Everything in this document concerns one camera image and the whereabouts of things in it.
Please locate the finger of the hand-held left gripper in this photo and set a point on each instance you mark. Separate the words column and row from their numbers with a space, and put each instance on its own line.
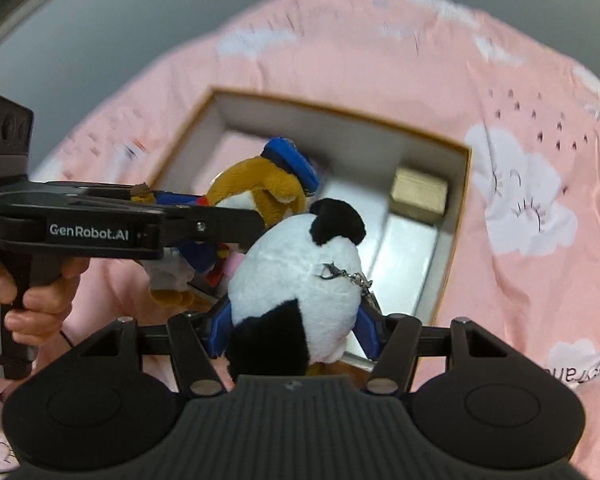
column 215, row 222
column 180, row 197

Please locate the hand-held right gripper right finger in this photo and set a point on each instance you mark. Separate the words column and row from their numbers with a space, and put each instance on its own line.
column 367, row 332

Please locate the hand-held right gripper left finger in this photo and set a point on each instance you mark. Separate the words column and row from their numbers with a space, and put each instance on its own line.
column 221, row 330

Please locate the brown plush with blue cap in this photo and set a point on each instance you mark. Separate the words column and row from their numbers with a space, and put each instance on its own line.
column 275, row 180

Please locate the yellow cardboard box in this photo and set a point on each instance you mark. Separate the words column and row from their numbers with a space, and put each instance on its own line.
column 330, row 135

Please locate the person's left hand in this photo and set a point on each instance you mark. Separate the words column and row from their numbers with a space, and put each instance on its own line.
column 55, row 305

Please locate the pink printed blanket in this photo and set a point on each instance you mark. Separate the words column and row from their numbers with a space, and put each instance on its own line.
column 505, row 285

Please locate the beige small box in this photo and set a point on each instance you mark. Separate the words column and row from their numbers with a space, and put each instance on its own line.
column 420, row 195

